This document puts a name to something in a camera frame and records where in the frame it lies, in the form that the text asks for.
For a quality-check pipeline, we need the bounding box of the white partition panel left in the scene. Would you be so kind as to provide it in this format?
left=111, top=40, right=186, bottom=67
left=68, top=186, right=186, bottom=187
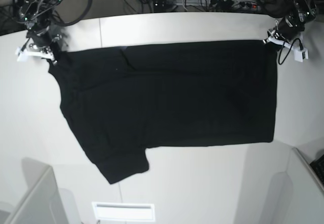
left=1, top=156, right=81, bottom=223

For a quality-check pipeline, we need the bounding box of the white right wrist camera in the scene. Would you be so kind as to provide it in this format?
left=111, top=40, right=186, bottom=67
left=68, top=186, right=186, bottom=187
left=15, top=47, right=31, bottom=62

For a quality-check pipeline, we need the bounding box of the white power strip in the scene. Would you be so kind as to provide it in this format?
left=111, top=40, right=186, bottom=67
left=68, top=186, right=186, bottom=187
left=168, top=0, right=262, bottom=13

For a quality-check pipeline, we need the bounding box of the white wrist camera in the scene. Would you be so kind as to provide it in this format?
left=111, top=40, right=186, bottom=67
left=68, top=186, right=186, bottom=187
left=293, top=48, right=309, bottom=62
left=15, top=47, right=31, bottom=62

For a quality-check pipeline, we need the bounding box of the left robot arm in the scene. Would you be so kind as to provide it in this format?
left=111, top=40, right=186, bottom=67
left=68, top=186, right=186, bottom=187
left=255, top=0, right=317, bottom=48

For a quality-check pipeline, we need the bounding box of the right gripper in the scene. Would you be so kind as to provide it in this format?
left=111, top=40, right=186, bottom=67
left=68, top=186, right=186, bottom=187
left=25, top=30, right=62, bottom=65

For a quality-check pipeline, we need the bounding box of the white partition panel right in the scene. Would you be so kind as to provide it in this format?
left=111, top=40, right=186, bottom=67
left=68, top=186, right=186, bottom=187
left=264, top=148, right=323, bottom=223

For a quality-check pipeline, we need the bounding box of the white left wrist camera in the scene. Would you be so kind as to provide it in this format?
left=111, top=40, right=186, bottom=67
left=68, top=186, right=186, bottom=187
left=293, top=48, right=309, bottom=62

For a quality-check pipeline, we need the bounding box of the black T-shirt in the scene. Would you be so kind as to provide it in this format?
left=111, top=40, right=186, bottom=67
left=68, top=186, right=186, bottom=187
left=49, top=40, right=278, bottom=184

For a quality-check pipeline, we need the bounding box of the white partition panel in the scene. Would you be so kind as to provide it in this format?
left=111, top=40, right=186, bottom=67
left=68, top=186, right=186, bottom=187
left=1, top=156, right=81, bottom=223
left=264, top=148, right=323, bottom=223

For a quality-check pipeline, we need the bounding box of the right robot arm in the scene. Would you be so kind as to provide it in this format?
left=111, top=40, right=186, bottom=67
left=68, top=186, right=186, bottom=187
left=15, top=0, right=93, bottom=65

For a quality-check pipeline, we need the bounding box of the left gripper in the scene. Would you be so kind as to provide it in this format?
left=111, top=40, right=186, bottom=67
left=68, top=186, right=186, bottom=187
left=263, top=25, right=304, bottom=55

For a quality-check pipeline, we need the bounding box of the black keyboard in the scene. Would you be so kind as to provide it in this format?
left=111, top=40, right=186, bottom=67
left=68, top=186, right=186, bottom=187
left=310, top=155, right=324, bottom=184

